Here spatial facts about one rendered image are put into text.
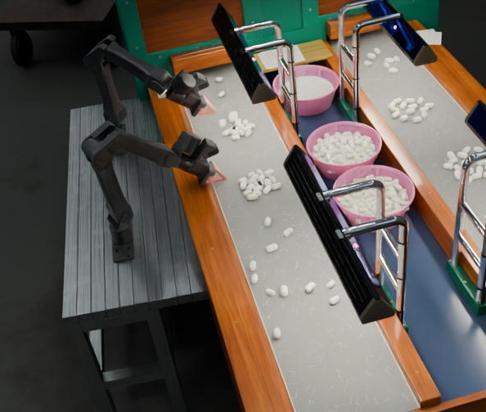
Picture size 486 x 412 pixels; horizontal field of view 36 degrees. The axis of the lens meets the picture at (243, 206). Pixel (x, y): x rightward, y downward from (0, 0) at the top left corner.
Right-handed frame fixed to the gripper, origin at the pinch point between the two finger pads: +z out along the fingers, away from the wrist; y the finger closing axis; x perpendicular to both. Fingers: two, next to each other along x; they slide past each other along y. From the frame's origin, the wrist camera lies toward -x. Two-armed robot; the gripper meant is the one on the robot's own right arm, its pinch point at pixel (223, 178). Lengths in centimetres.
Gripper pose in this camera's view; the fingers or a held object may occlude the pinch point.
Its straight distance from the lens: 260.6
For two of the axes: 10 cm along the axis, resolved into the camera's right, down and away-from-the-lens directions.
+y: -2.5, -6.1, 7.5
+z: 8.0, 3.1, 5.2
